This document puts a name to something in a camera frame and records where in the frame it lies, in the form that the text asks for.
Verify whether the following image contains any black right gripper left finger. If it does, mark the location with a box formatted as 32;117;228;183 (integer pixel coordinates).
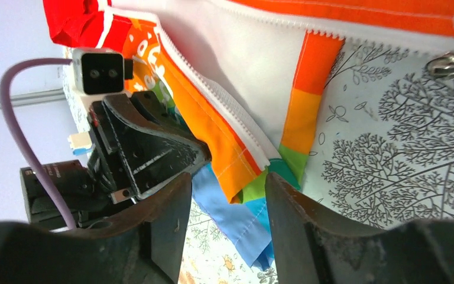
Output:
0;173;192;283

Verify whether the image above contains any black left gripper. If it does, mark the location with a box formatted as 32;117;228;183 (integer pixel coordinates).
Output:
86;91;211;220

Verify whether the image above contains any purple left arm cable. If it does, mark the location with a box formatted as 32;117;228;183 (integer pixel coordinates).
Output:
0;57;78;230

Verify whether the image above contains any blue white toy block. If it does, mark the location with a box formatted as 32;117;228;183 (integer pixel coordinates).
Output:
67;132;93;156

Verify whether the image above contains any floral patterned table mat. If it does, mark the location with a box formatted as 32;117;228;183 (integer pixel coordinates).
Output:
180;43;454;283

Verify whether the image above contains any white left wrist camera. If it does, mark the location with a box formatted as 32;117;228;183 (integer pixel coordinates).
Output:
72;48;134;95

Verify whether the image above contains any rainbow red white kids jacket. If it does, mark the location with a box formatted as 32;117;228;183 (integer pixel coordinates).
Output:
42;0;454;271

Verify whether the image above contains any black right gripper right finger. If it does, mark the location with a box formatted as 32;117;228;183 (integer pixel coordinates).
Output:
265;173;454;283

